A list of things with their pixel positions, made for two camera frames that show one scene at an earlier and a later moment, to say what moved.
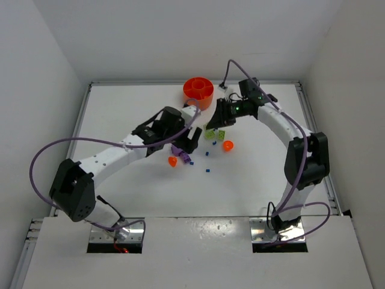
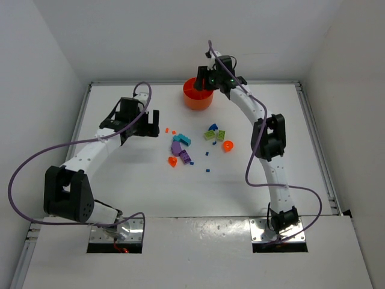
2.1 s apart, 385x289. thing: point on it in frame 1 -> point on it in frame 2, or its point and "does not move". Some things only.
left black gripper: (186, 141) -> (147, 127)
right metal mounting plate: (261, 232) does not move
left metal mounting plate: (127, 230) does not move
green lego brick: (222, 134) does not move
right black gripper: (224, 111) -> (203, 77)
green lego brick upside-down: (209, 134) does not move
